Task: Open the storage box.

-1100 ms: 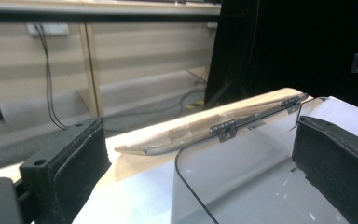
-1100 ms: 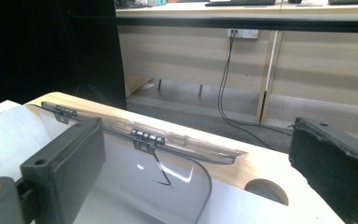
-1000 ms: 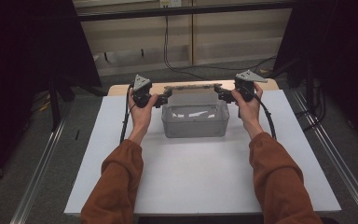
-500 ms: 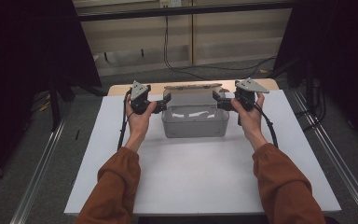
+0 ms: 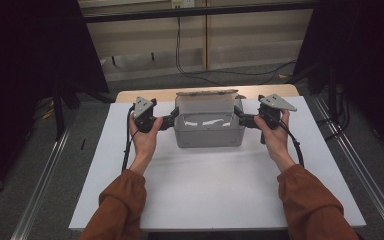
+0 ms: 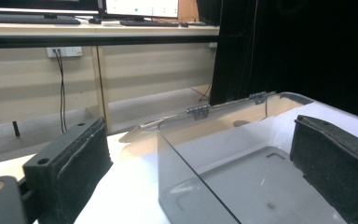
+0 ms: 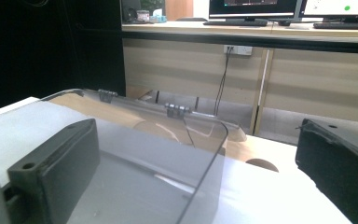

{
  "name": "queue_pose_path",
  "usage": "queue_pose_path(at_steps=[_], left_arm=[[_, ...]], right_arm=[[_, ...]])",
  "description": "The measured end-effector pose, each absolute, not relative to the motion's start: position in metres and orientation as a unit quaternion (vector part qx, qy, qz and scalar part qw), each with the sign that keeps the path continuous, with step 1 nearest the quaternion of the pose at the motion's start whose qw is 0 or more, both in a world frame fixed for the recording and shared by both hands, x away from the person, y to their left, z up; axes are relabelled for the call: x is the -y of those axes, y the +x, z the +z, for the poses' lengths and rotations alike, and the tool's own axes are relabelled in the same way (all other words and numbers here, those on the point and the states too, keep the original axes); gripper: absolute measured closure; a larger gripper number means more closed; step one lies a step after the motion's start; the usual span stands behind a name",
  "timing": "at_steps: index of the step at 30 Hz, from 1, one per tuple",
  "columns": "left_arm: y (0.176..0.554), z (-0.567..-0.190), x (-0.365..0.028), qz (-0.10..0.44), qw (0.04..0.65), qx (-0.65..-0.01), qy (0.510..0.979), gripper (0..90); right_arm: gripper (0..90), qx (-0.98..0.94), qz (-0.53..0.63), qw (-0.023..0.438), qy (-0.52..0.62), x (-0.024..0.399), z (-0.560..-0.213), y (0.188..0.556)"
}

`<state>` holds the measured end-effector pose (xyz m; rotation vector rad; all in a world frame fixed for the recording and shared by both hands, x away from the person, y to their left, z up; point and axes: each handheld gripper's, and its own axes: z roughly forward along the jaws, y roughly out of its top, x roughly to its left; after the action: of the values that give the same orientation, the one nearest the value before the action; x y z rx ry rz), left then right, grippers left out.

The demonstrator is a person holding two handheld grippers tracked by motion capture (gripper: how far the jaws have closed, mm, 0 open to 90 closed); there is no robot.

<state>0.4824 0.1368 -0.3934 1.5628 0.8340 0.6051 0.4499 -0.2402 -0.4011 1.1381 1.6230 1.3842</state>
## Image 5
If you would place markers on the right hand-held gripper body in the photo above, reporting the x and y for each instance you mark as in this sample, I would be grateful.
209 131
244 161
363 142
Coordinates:
273 106

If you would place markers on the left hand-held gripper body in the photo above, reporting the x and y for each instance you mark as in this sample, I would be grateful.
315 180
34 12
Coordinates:
144 115

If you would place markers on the grey box with clear lid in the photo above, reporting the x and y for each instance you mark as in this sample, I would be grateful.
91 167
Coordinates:
210 133

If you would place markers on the person's left hand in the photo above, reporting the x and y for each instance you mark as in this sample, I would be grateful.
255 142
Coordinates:
145 143

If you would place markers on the person's right hand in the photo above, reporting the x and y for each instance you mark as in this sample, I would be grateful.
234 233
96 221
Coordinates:
276 143

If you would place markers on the light wooden table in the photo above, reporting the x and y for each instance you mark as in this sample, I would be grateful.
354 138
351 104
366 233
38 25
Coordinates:
146 95

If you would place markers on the white table sheet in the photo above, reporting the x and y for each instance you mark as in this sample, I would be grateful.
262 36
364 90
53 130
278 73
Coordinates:
213 193

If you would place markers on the black metal stand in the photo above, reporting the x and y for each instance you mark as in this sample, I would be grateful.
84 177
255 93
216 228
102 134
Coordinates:
59 113

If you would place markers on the black curtain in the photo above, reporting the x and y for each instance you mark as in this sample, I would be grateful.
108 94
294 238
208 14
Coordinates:
363 60
30 66

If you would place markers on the beige wooden wall panel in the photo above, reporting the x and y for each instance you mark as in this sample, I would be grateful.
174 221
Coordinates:
246 40

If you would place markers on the black horizontal frame bar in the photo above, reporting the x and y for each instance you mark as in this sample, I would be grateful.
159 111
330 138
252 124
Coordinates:
196 10

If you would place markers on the white wall socket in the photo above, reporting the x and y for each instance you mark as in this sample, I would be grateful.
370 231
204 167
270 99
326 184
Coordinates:
183 3

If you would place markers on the aluminium floor rail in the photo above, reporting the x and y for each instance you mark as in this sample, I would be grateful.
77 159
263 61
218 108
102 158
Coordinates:
363 166
43 180

